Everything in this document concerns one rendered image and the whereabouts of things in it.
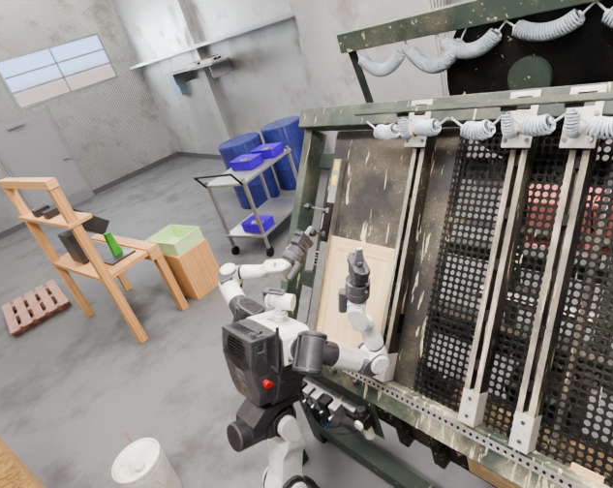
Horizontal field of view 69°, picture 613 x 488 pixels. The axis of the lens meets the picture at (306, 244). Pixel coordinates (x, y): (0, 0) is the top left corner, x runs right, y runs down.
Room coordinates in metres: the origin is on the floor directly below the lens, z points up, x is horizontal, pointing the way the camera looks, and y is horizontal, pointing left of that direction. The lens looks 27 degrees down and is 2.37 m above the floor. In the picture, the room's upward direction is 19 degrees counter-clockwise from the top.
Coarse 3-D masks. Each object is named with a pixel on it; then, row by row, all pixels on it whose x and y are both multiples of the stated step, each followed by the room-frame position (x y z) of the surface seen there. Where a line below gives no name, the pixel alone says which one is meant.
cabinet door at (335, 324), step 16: (336, 240) 1.97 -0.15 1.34; (352, 240) 1.89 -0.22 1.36; (336, 256) 1.94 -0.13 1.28; (368, 256) 1.78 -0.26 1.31; (384, 256) 1.71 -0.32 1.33; (336, 272) 1.90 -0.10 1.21; (384, 272) 1.68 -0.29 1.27; (336, 288) 1.86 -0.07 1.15; (384, 288) 1.64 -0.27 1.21; (336, 304) 1.82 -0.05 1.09; (368, 304) 1.68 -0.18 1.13; (384, 304) 1.61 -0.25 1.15; (320, 320) 1.86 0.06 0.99; (336, 320) 1.78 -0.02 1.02; (336, 336) 1.74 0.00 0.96; (352, 336) 1.67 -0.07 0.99
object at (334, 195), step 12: (336, 180) 2.10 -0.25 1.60; (336, 192) 2.08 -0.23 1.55; (336, 204) 2.06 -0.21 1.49; (336, 216) 2.05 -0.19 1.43; (324, 252) 1.98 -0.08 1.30; (324, 264) 1.96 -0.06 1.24; (324, 276) 1.95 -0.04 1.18; (312, 300) 1.92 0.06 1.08; (312, 312) 1.89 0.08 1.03; (312, 324) 1.86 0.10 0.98
